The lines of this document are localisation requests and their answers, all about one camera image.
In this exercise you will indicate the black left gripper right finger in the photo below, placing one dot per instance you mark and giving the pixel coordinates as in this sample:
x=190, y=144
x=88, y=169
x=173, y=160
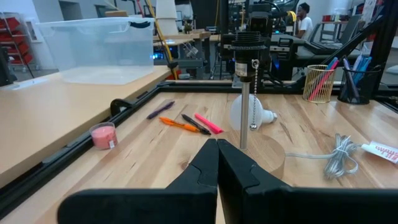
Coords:
x=295, y=208

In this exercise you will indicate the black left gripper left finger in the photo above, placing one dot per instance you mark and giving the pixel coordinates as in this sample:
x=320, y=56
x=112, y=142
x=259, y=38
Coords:
x=155, y=205

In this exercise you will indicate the white lightbulb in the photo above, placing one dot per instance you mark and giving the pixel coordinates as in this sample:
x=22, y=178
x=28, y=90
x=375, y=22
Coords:
x=264, y=115

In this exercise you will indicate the wooden base lamp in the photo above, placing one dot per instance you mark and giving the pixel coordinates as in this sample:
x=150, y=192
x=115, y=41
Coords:
x=245, y=109

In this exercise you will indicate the orange pen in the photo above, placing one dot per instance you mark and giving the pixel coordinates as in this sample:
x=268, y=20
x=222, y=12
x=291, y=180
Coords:
x=178, y=124

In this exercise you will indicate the pink candle jar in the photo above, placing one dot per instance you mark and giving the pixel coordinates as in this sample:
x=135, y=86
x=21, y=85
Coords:
x=104, y=137

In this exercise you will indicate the black pen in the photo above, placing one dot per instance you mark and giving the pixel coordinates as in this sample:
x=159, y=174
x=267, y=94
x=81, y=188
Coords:
x=196, y=124

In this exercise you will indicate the purple pen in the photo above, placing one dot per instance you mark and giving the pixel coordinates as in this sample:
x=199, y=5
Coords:
x=160, y=110

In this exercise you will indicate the pink highlighter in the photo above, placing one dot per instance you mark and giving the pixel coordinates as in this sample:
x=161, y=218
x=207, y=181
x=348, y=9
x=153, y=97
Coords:
x=209, y=124

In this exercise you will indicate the clear plastic bag red print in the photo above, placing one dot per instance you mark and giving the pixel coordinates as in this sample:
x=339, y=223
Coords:
x=382, y=152

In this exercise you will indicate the pink marker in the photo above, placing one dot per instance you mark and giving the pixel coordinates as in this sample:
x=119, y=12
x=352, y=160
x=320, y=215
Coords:
x=323, y=79

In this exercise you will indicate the black mesh pen cup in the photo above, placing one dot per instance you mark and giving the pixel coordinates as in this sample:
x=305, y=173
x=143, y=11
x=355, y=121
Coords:
x=359, y=87

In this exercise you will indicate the grey pen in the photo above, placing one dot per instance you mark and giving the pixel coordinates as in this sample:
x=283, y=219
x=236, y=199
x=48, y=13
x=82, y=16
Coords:
x=351, y=77

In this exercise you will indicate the light wooden desk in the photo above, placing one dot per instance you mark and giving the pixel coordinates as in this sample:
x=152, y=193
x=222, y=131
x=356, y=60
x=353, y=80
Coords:
x=46, y=112

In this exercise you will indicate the blue marker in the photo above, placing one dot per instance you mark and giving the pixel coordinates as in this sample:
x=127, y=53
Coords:
x=362, y=70

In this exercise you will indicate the clear plastic storage bin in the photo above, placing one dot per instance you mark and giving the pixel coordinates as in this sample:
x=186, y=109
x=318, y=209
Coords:
x=99, y=49

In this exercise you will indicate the person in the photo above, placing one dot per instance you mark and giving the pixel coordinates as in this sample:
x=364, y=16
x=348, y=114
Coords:
x=304, y=21

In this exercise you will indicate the white tapered column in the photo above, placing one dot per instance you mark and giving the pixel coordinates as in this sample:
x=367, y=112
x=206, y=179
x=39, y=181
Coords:
x=167, y=17

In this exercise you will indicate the black frame hook clamp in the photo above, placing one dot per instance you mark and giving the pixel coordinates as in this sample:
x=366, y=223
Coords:
x=119, y=105

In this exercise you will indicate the black aluminium table frame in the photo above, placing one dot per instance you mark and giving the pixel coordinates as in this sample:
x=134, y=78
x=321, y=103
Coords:
x=31, y=183

